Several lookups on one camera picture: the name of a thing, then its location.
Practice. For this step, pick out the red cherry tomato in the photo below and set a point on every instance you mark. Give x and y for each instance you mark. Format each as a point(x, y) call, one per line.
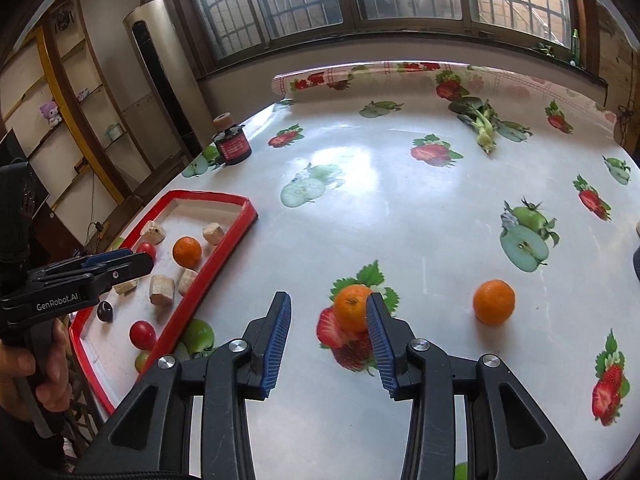
point(142, 334)
point(146, 250)

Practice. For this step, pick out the tower air conditioner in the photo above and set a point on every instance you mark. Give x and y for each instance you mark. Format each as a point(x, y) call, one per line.
point(160, 85)

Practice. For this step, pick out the fruit-print tablecloth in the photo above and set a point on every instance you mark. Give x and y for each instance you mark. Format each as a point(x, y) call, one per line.
point(400, 185)

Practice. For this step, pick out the red-rimmed white tray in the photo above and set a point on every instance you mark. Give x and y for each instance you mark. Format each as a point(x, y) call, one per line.
point(200, 210)

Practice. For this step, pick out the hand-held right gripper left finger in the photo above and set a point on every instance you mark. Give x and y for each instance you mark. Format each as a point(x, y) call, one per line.
point(277, 345)

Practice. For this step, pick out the large sugarcane chunk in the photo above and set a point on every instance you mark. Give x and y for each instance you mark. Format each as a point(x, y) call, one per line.
point(161, 289)

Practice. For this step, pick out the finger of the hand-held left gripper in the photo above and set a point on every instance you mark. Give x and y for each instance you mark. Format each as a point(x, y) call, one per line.
point(130, 267)
point(107, 256)

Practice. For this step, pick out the bok choy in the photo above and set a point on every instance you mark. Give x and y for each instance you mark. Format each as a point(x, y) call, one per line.
point(482, 125)

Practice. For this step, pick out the wooden wall shelf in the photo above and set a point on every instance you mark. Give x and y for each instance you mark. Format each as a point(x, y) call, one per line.
point(87, 110)

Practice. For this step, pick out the small green box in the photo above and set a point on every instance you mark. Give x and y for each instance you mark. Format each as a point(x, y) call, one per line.
point(114, 132)

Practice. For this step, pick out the dark jar with cork stopper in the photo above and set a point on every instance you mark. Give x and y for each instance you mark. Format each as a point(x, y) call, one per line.
point(235, 150)

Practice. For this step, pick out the barred window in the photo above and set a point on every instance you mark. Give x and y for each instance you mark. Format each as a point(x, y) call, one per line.
point(300, 0)

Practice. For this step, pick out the orange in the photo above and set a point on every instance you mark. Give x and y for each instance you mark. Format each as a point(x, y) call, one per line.
point(187, 251)
point(350, 307)
point(494, 302)

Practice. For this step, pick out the green grape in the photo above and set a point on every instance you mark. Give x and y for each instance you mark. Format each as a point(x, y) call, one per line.
point(141, 360)

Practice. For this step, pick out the small black device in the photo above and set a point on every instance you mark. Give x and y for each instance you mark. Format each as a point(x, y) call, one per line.
point(637, 265)

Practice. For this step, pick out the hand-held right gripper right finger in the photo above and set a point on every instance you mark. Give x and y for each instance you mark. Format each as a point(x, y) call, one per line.
point(377, 345)

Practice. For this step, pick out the purple plush toy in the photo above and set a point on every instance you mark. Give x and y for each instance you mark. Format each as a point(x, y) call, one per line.
point(50, 112)

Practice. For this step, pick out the green bottle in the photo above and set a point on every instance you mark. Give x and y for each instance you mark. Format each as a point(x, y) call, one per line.
point(575, 47)

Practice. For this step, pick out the person's left hand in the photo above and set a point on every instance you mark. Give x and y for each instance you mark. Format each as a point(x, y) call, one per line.
point(15, 375)

